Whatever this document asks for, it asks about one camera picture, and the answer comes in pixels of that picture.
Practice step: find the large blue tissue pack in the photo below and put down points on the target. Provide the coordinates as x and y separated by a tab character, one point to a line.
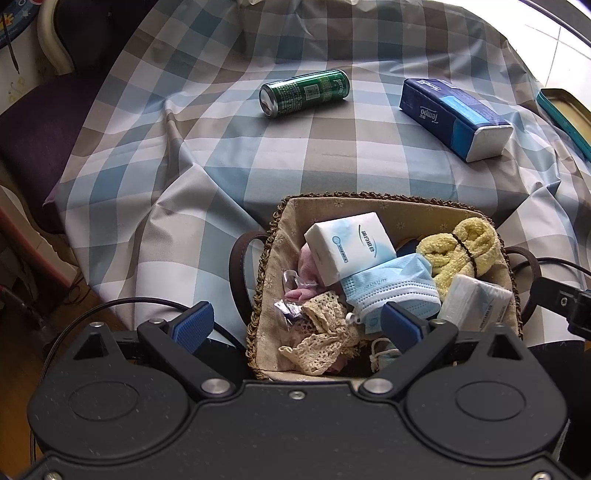
443	108

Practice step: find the dusty pink cloth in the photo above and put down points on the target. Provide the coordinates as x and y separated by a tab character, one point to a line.
310	265

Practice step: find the navy yellow sock bundle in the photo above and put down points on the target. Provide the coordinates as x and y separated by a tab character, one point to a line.
406	247

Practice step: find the yellow towel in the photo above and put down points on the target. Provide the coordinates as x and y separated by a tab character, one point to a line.
461	249

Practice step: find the lined wicker basket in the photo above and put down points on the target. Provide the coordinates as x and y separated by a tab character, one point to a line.
286	230

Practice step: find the purple upholstered chair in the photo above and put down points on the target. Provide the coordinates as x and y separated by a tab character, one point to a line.
51	124

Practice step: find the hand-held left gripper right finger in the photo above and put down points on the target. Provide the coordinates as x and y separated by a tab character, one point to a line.
399	325

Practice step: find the teal tin tray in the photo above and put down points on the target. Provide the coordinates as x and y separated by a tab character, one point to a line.
570	115

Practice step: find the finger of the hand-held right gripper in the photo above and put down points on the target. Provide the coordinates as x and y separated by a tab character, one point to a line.
561	300

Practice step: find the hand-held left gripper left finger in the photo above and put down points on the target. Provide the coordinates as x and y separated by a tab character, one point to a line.
196	323

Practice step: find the small white tissue pack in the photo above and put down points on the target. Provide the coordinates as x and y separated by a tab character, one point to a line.
351	242
475	300

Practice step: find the bright pink cloth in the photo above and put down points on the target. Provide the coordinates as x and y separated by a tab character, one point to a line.
300	293

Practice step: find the silver foil wrapper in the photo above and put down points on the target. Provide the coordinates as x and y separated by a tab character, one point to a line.
288	311

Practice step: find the beige lace cloth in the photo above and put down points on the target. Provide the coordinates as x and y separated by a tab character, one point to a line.
323	341

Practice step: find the blue beige checked tablecloth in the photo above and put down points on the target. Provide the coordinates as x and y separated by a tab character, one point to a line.
207	152

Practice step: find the green drink can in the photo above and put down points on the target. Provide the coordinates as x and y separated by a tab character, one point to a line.
304	92

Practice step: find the blue face mask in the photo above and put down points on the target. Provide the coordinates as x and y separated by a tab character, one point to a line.
392	286

